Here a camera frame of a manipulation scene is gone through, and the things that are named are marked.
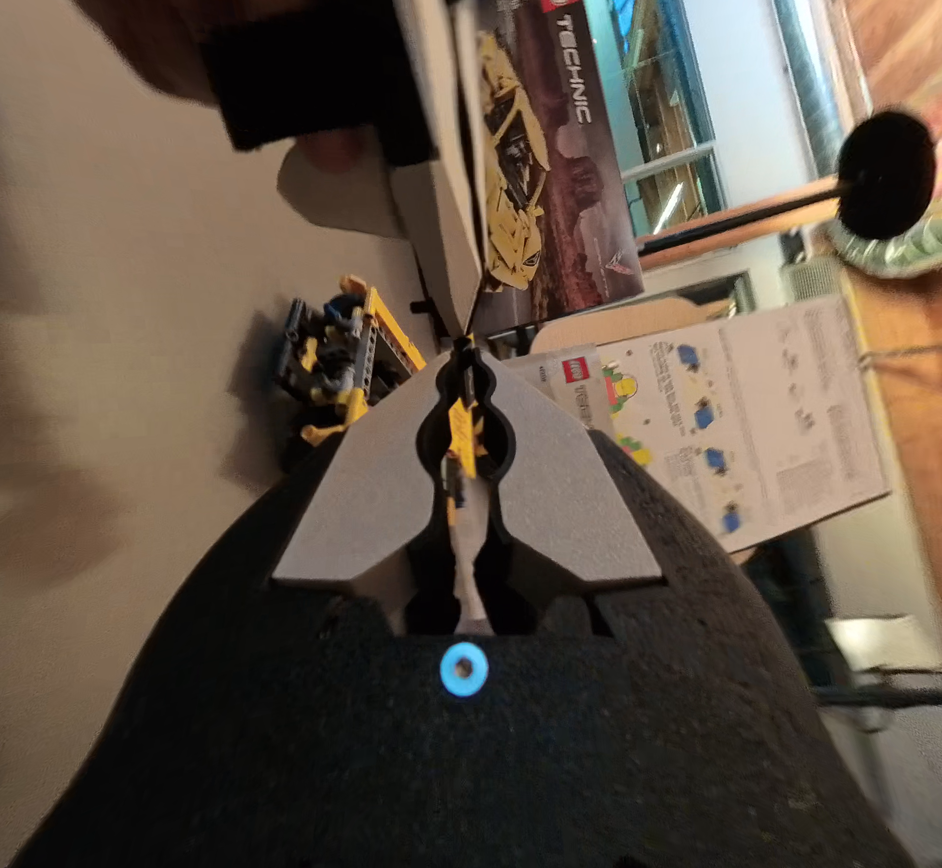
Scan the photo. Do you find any person's left hand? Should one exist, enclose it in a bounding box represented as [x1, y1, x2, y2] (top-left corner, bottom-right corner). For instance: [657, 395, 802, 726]
[55, 0, 387, 178]

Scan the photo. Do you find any toy car set box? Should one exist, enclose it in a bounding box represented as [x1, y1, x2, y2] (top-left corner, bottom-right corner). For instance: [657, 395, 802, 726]
[474, 0, 647, 333]

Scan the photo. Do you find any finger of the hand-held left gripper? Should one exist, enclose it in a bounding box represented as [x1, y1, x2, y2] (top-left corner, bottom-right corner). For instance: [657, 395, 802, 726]
[456, 0, 488, 333]
[375, 0, 472, 335]

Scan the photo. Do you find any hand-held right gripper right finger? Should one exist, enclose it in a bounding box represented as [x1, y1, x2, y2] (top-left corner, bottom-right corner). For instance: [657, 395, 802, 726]
[474, 353, 663, 635]

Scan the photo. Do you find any building instruction booklet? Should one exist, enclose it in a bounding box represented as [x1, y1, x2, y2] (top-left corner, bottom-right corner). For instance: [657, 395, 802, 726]
[515, 294, 893, 554]

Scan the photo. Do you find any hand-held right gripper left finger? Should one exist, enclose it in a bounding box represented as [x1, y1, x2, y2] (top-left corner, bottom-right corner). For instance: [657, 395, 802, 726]
[272, 352, 461, 635]

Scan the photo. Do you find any yellow toy car model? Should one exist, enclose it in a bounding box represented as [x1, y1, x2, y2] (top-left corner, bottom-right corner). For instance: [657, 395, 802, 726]
[274, 274, 429, 451]

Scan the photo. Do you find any yellow toy connector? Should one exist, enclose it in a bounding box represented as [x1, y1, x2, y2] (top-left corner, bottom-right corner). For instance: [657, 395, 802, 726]
[447, 397, 483, 481]

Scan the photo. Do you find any grey desk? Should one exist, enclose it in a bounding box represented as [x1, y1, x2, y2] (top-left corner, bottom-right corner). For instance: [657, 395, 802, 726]
[0, 0, 457, 663]

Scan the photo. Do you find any black round lamp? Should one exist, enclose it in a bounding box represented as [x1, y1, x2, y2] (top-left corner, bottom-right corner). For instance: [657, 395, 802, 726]
[636, 109, 939, 256]

